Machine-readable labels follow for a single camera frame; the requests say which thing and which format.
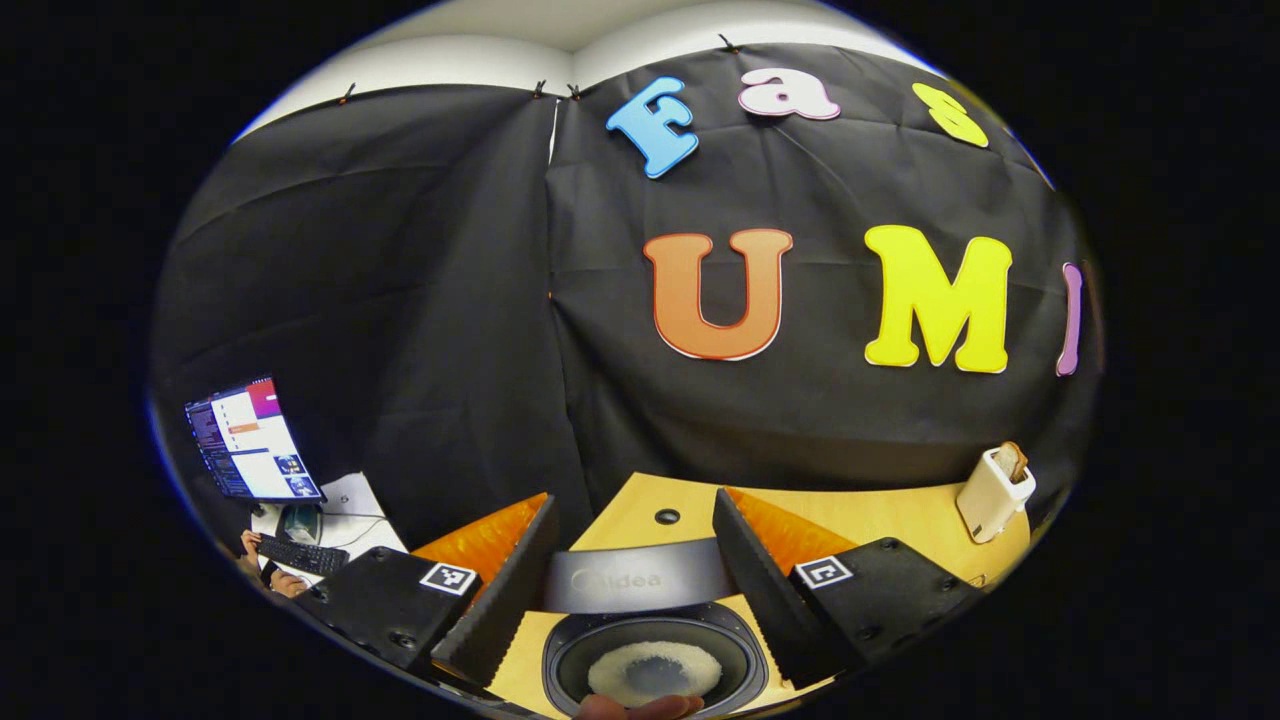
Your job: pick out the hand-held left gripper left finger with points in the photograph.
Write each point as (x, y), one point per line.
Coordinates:
(510, 590)

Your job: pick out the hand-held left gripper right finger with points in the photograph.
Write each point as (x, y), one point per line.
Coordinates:
(765, 600)

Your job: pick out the black rice cooker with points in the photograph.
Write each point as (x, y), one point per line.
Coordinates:
(640, 580)

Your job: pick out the white rice grains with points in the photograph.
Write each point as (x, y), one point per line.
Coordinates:
(620, 670)

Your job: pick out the white side table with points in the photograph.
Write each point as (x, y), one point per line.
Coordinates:
(360, 520)

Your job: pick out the black keyboard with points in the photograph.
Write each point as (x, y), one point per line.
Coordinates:
(300, 555)

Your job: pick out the small teal box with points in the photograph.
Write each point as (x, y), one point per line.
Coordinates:
(300, 523)

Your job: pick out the white toaster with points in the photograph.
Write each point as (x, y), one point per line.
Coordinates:
(985, 505)

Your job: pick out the toasted bread slice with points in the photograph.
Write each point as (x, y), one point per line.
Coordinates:
(1012, 462)

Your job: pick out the computer monitor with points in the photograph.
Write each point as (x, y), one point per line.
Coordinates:
(255, 440)

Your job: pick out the black backdrop cloth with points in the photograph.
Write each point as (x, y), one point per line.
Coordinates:
(400, 300)

